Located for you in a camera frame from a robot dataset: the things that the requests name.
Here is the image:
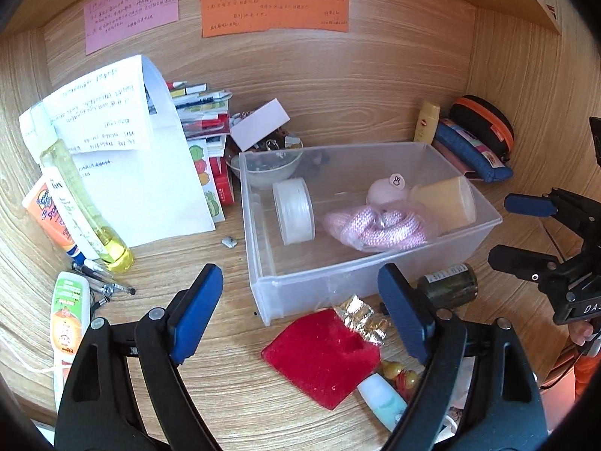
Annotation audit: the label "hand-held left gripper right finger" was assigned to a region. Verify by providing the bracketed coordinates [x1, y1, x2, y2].
[378, 263, 550, 451]

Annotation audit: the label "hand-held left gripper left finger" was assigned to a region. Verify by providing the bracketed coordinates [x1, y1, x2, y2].
[55, 264, 224, 451]

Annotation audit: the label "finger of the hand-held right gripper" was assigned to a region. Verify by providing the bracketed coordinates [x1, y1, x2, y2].
[504, 188, 586, 226]
[488, 244, 572, 287]

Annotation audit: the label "dark green glass jar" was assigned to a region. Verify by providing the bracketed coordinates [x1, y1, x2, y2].
[417, 263, 479, 311]

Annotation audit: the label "red velvet pouch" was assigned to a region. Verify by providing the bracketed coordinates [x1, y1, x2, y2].
[262, 309, 382, 410]

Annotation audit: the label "clear plastic bin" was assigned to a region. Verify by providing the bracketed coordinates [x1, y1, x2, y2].
[239, 142, 503, 326]

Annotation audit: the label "wooden desktop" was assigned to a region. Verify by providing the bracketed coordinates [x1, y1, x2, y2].
[0, 150, 583, 451]

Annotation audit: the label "person's right hand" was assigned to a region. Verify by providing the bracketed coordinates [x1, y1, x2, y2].
[569, 320, 595, 347]

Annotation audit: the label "silver foil wrapper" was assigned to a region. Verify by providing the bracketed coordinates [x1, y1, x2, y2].
[334, 294, 391, 347]

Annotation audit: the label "blue fabric pouch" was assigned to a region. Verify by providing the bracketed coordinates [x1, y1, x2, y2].
[432, 120, 513, 183]

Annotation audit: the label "yellow soap block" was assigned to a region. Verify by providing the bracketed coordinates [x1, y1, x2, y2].
[409, 176, 477, 236]

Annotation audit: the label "black orange zip case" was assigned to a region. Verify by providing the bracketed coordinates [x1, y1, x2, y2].
[448, 95, 515, 165]

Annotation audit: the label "small light blue bottle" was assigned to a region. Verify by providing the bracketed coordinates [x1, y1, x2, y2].
[357, 372, 408, 432]

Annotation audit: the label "black pen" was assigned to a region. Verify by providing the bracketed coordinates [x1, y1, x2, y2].
[71, 263, 137, 296]

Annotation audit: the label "fruit sticker sheet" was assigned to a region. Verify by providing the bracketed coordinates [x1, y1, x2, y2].
[188, 137, 226, 222]

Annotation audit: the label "red booklet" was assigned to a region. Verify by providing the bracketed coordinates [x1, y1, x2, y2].
[209, 156, 242, 206]

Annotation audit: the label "white paper sheets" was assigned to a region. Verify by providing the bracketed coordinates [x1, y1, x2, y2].
[70, 55, 217, 249]

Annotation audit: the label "pink round case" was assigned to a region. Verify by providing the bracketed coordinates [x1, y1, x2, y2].
[367, 174, 409, 207]

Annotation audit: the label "clear tape roll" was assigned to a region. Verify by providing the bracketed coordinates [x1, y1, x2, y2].
[272, 179, 315, 246]

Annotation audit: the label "yellow cream bottle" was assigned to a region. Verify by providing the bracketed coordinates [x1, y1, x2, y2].
[413, 100, 441, 144]

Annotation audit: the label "green white cream tube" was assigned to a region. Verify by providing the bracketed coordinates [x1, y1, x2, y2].
[49, 271, 92, 386]

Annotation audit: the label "yellow liquid bottle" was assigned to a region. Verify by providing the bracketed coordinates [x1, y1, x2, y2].
[40, 138, 134, 273]

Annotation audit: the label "white bowl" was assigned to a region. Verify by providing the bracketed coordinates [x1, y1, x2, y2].
[225, 148, 304, 190]

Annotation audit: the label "orange sunscreen tube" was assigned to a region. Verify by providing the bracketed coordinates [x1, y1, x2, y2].
[22, 176, 85, 257]

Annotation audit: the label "white cardboard box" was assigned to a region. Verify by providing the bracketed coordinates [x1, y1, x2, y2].
[230, 98, 289, 151]

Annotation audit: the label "stack of booklets and cards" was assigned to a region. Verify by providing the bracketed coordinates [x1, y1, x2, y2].
[166, 81, 234, 144]

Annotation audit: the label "handwritten white paper sheet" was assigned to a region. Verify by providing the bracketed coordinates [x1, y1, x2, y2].
[19, 55, 153, 152]

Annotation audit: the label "orange paper note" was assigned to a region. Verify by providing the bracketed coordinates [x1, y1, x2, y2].
[199, 0, 350, 38]

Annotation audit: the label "pink paper note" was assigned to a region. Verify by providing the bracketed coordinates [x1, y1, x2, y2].
[85, 0, 179, 56]

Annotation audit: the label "pink woven cord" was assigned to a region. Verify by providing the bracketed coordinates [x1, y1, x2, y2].
[323, 206, 439, 252]

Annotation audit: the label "white cable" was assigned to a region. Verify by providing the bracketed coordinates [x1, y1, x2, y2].
[0, 333, 54, 374]

